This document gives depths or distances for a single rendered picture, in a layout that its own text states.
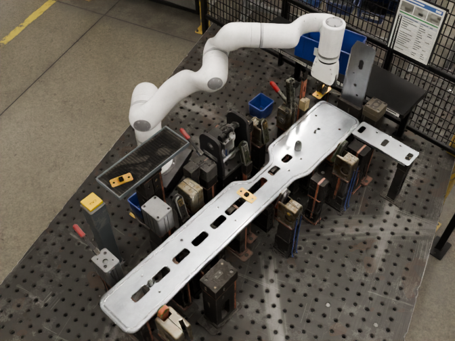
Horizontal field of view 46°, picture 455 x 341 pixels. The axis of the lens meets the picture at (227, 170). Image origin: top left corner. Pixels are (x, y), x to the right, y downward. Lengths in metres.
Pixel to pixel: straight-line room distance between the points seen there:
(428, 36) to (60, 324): 1.97
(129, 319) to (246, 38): 1.08
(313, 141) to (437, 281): 1.29
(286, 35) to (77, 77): 2.60
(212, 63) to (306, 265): 0.95
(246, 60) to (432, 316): 1.78
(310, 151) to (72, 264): 1.14
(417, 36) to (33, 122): 2.68
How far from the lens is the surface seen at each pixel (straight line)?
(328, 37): 2.01
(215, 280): 1.94
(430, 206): 2.66
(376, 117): 2.49
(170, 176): 2.52
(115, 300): 1.98
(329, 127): 2.45
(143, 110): 2.21
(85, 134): 3.88
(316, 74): 2.16
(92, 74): 4.34
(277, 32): 1.99
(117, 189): 2.03
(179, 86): 2.14
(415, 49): 2.61
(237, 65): 3.18
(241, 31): 1.98
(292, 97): 2.39
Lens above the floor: 2.75
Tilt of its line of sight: 51 degrees down
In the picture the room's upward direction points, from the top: 1 degrees counter-clockwise
